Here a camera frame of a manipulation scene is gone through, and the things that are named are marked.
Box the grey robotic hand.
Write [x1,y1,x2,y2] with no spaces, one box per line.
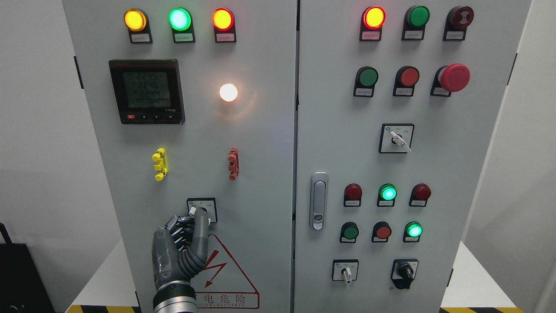
[152,207,211,291]

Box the white rotary light switch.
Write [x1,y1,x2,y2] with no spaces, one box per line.
[186,197,218,223]

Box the red electric hazard warning sticker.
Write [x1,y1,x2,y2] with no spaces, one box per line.
[191,234,260,310]

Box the yellow terminal clip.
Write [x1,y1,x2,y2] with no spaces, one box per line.
[151,147,169,181]

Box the red terminal clip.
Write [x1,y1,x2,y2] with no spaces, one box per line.
[228,148,240,181]

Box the left grey cabinet door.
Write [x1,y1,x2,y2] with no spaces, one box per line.
[62,0,297,313]

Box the grey cabinet door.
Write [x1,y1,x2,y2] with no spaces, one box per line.
[293,0,532,313]
[62,0,297,313]

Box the black bag at left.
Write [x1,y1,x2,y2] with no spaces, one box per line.
[0,223,54,313]

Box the black digital power meter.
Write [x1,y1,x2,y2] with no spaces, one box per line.
[109,59,186,125]

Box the small clear light bulb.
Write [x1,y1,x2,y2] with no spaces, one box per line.
[219,83,238,102]

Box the white rotary selector lower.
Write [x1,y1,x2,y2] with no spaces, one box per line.
[331,259,359,286]

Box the white rotary selector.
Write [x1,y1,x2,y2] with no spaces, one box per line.
[378,123,415,154]
[331,259,359,286]

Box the green push button lower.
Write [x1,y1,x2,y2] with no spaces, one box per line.
[339,222,359,243]

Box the green push button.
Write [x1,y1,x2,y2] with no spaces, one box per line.
[353,66,379,97]
[339,222,359,243]

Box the dark red lamp left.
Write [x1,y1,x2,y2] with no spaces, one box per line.
[344,183,363,207]

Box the dark red lamp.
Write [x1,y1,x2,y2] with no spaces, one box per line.
[409,183,432,207]
[344,183,363,207]

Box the red push button lower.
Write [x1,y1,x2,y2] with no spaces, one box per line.
[371,221,392,243]

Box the red push button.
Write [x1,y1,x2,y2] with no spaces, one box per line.
[393,66,420,97]
[371,221,392,243]

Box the green lit lamp middle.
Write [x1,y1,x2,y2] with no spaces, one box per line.
[377,183,397,207]

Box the black rotary knob selector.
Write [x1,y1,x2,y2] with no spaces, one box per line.
[391,258,419,290]

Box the green lit indicator lamp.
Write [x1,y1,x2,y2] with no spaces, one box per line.
[168,7,196,43]

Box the green lit button lower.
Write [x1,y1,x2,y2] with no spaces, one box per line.
[403,221,423,243]

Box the yellow indicator lamp top left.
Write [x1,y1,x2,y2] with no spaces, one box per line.
[123,8,152,44]

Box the red-ringed lit indicator lamp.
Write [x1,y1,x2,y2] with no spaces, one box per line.
[212,7,237,43]

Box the white rotary selector upper right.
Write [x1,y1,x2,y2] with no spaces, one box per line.
[378,123,415,154]

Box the dark red lamp right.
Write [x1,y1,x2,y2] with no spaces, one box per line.
[409,183,432,207]

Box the green push button upper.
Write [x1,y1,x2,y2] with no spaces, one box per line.
[353,66,379,97]

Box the right grey cabinet door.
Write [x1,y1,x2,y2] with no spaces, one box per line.
[293,0,532,313]

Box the red push button upper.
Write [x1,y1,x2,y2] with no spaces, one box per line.
[393,66,420,97]

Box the red lit lamp right door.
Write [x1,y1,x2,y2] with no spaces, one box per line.
[359,6,386,42]

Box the white cabinet base platform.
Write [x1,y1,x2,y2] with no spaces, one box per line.
[66,240,522,313]

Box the red emergency stop mushroom button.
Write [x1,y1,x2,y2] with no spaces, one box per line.
[430,63,471,97]

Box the dark green unlit lamp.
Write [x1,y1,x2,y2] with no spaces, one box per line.
[401,5,430,41]

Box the dark red buzzer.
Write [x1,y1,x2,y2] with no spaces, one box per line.
[443,6,474,41]

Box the chrome door handle lock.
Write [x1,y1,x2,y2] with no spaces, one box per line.
[308,172,328,230]

